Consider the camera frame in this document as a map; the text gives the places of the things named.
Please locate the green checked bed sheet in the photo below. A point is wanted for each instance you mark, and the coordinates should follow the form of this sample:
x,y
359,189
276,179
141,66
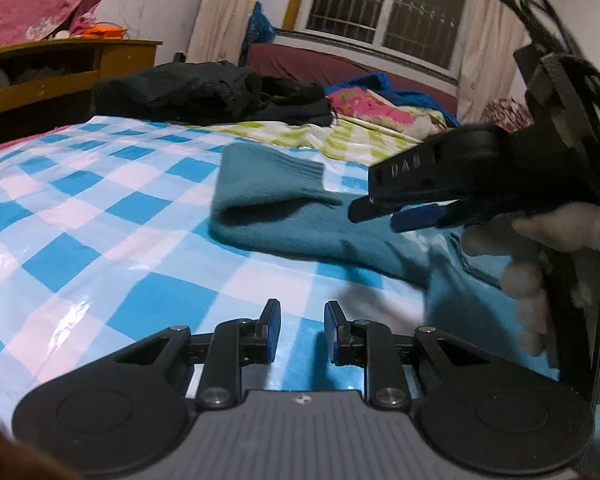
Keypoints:
x,y
305,137

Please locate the blue checked plastic sheet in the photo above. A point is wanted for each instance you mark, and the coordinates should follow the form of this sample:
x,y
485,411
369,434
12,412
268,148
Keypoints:
x,y
130,220

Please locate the person's right hand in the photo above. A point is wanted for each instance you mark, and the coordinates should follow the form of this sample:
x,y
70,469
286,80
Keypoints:
x,y
575,227

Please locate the pink green floral quilt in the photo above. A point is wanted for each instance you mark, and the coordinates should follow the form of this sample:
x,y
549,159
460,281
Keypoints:
x,y
380,107

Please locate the red floral cloth bundle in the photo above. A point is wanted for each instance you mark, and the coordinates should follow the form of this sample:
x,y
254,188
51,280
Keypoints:
x,y
510,115

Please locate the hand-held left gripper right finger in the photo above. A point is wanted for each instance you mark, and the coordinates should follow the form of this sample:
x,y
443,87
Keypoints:
x,y
334,334

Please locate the blue plastic bag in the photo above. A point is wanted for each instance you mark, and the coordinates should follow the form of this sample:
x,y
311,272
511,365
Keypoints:
x,y
260,30

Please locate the barred window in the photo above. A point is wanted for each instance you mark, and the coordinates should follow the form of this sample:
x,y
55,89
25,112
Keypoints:
x,y
380,5

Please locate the pile of black clothes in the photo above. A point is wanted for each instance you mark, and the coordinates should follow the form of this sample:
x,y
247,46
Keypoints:
x,y
190,92

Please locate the maroon headboard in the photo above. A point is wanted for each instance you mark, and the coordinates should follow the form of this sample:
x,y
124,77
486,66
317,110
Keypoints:
x,y
300,65

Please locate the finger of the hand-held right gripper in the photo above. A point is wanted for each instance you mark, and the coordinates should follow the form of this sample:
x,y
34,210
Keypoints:
x,y
372,207
425,217

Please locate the blue blanket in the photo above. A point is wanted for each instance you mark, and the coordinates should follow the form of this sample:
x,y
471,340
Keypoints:
x,y
410,97

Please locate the small dark object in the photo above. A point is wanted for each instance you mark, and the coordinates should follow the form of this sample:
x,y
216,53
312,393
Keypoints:
x,y
180,57

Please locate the orange cloth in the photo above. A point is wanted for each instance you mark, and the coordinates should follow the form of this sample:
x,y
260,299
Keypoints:
x,y
105,31

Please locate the wooden cabinet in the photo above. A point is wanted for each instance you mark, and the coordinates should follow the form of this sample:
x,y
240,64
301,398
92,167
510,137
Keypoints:
x,y
125,60

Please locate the cream curtain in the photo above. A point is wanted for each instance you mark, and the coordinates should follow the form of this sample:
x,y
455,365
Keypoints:
x,y
490,60
230,15

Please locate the teal fleece garment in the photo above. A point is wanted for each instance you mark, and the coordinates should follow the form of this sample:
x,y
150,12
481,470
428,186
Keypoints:
x,y
300,220

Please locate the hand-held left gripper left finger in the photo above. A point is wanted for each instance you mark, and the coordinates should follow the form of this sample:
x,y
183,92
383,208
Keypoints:
x,y
271,332

